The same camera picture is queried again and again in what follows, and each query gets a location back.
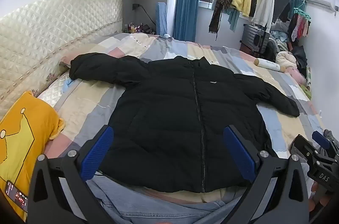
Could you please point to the group of cosmetic bottles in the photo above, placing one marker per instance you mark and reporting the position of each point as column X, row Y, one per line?
column 137, row 28

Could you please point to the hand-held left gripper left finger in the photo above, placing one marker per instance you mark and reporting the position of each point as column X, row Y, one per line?
column 98, row 152

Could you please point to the blue curtain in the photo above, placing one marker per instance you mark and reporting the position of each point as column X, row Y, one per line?
column 185, row 12

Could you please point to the white hoodie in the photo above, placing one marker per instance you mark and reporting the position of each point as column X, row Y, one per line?
column 264, row 4

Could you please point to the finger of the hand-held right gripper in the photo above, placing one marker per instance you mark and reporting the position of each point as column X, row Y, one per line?
column 320, row 139
column 304, row 147

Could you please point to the grey suitcase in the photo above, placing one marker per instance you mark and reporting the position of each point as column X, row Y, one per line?
column 253, row 40

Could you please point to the person's right hand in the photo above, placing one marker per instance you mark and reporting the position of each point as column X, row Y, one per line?
column 319, row 204

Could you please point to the person's blue jeans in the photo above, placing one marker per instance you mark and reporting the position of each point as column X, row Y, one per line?
column 148, row 208

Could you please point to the pile of mixed clothes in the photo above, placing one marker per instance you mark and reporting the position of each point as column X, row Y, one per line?
column 287, row 59

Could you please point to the green clip hanger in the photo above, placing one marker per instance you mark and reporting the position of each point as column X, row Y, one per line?
column 302, row 12

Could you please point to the pale quilted satin pillow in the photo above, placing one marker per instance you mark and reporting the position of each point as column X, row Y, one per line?
column 59, row 89

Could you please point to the black puffer jacket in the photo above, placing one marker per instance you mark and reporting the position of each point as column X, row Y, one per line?
column 164, row 112

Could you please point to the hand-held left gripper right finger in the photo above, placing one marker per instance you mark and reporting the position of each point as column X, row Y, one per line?
column 238, row 152

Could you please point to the pastel patchwork bed quilt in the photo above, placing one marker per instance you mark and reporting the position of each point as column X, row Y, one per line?
column 92, row 107

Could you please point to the white cylinder bottle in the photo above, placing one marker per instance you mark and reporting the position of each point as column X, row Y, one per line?
column 268, row 65

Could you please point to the yellow cartoon pillow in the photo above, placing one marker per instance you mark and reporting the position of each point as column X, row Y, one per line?
column 21, row 134

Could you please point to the black wall socket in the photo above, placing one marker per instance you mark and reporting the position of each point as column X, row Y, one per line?
column 136, row 6

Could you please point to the cream quilted headboard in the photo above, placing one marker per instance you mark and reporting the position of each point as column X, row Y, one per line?
column 53, row 28

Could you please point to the hanging red and pink socks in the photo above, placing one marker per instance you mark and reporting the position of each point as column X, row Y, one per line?
column 299, row 26

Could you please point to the blue folded mat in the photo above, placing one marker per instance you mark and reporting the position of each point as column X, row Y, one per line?
column 161, row 18

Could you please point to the white air conditioner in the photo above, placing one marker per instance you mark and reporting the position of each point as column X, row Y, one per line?
column 321, row 0

